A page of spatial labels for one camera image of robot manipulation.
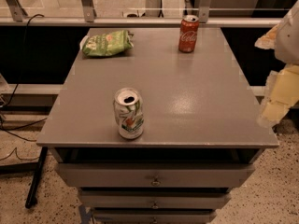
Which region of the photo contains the red coke can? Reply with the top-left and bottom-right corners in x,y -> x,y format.
178,15 -> 199,53

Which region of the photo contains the bottom grey drawer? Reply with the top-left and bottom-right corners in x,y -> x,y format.
93,209 -> 216,224

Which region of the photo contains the white green 7up can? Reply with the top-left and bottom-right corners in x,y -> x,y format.
113,88 -> 144,139

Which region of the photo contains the grey drawer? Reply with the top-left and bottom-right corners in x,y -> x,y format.
78,189 -> 231,209
56,163 -> 255,188
93,209 -> 216,224

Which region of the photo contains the grey metal bracket left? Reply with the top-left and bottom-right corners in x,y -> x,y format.
6,0 -> 28,21

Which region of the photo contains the metal railing bar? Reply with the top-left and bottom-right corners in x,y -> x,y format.
0,16 -> 283,29

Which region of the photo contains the grey metal bracket middle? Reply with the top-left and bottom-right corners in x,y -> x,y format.
81,0 -> 96,22

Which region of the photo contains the grey drawer cabinet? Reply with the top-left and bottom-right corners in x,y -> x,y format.
36,27 -> 280,224

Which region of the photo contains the black metal stand leg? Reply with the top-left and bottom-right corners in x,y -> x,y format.
0,147 -> 48,209

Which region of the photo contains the middle grey drawer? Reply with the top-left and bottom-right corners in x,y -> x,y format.
78,189 -> 231,209

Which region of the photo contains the top grey drawer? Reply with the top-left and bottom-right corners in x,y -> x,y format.
56,163 -> 255,188

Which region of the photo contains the black cable on left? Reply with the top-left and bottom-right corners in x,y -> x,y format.
0,13 -> 49,162

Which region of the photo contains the green chip bag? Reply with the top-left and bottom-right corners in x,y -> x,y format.
80,30 -> 134,57

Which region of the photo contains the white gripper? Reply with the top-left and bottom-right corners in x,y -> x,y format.
254,0 -> 299,128

